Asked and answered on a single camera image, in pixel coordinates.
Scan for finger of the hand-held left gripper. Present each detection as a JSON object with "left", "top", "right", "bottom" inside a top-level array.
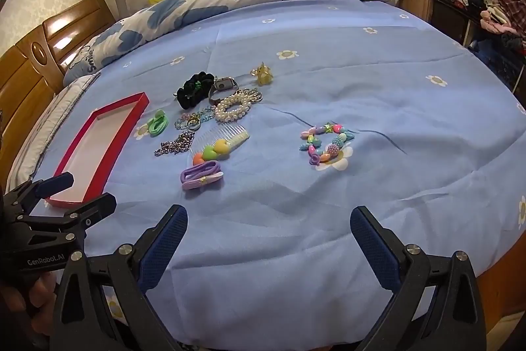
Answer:
[
  {"left": 3, "top": 173, "right": 75, "bottom": 212},
  {"left": 16, "top": 192, "right": 118, "bottom": 242}
]

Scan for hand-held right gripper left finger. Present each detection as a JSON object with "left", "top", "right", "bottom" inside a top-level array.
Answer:
[{"left": 49, "top": 204, "right": 190, "bottom": 351}]

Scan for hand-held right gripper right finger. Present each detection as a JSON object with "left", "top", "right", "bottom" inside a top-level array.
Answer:
[{"left": 350, "top": 205, "right": 488, "bottom": 351}]

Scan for red shallow box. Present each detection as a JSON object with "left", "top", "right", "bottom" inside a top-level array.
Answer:
[{"left": 44, "top": 91, "right": 150, "bottom": 209}]

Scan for purple hair tie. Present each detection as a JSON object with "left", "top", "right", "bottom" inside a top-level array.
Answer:
[{"left": 181, "top": 161, "right": 225, "bottom": 191}]

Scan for silver metal chain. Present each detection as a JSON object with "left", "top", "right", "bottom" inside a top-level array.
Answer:
[{"left": 154, "top": 130, "right": 196, "bottom": 157}]

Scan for green hair ties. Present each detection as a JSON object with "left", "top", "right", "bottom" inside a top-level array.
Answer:
[{"left": 147, "top": 109, "right": 170, "bottom": 137}]

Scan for hair comb with coloured hearts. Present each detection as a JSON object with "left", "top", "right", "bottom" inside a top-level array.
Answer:
[{"left": 191, "top": 126, "right": 250, "bottom": 166}]

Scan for black scrunchie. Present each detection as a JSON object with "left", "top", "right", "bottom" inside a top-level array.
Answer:
[{"left": 176, "top": 73, "right": 216, "bottom": 109}]

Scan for white pearl bracelet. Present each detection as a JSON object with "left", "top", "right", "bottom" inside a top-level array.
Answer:
[{"left": 214, "top": 92, "right": 252, "bottom": 123}]

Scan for silver crown hair clip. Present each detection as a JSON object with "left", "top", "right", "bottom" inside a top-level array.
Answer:
[{"left": 235, "top": 88, "right": 264, "bottom": 105}]

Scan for yellow hair claw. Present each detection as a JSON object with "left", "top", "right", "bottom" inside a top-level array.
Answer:
[{"left": 251, "top": 62, "right": 275, "bottom": 86}]

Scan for person's left hand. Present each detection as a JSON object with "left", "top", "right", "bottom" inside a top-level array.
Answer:
[{"left": 0, "top": 273, "right": 58, "bottom": 335}]

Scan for white grey pillow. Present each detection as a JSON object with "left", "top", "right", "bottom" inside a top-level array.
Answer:
[{"left": 6, "top": 73, "right": 101, "bottom": 187}]

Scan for wooden headboard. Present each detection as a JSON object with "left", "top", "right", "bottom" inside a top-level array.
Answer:
[{"left": 0, "top": 0, "right": 120, "bottom": 187}]

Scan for blue floral bed sheet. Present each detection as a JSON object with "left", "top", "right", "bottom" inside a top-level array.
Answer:
[{"left": 16, "top": 0, "right": 526, "bottom": 347}]

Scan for silver wrist watch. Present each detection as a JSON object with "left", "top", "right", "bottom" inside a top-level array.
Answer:
[{"left": 208, "top": 76, "right": 240, "bottom": 106}]

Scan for dark cabinet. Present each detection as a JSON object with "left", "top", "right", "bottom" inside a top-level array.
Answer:
[{"left": 429, "top": 0, "right": 486, "bottom": 47}]

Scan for pile of clothes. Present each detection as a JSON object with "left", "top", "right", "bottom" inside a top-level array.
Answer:
[{"left": 479, "top": 0, "right": 526, "bottom": 60}]

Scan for colourful bead bracelet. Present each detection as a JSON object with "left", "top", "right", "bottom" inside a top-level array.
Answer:
[{"left": 299, "top": 123, "right": 355, "bottom": 167}]

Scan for pastel chain bracelet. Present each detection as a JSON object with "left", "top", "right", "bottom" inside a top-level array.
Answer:
[{"left": 174, "top": 107, "right": 216, "bottom": 132}]

